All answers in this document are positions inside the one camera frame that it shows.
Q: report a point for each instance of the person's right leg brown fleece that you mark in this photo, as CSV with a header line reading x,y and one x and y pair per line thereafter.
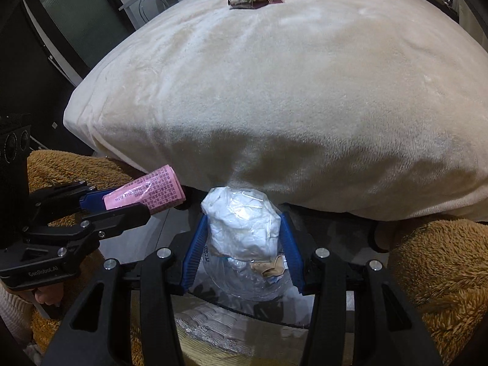
x,y
438,259

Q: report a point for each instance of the person's left leg brown fleece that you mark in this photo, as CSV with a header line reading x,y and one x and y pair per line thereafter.
x,y
76,167

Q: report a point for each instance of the pink printed box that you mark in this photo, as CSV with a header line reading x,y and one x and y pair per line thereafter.
x,y
160,188

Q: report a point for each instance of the person's leg brown fleece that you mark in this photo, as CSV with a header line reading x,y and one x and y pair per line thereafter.
x,y
76,167
438,259

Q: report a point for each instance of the person's left forearm knit sleeve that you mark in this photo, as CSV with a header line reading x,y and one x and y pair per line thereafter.
x,y
13,312

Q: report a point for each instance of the person's left hand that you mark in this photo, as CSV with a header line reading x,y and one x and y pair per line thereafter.
x,y
47,294

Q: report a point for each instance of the frosted glass door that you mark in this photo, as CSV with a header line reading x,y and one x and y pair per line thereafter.
x,y
76,11

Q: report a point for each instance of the dark red wrapper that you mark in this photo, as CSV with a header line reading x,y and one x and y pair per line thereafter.
x,y
244,2

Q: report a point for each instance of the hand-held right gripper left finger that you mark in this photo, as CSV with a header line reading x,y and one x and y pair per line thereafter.
x,y
192,259

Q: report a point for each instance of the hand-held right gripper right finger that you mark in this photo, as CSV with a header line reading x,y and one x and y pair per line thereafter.
x,y
293,255

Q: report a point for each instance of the large white plastic wad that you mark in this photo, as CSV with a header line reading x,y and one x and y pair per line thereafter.
x,y
240,225

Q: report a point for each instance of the dark shelf with small items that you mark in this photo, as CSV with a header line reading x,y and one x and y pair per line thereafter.
x,y
442,3

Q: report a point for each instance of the beige plush blanket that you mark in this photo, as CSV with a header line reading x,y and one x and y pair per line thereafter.
x,y
286,84

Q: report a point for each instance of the white metal chair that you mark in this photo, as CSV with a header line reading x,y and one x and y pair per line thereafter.
x,y
150,5

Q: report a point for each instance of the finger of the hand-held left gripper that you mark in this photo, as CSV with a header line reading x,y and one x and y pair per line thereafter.
x,y
91,200
122,219

